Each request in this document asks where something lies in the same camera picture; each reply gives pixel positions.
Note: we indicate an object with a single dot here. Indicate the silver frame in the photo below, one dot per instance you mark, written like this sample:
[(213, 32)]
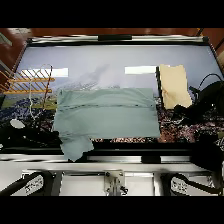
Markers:
[(100, 166)]

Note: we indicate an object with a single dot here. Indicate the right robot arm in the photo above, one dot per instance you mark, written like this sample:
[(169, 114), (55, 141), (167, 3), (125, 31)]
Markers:
[(208, 110)]

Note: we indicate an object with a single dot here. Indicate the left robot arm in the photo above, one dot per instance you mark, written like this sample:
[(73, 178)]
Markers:
[(30, 135)]

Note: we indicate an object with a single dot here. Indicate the beige garment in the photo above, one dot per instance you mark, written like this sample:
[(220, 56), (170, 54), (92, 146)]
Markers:
[(175, 86)]

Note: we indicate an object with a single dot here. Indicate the grey-green T-shirt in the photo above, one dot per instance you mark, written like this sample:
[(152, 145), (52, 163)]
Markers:
[(106, 113)]

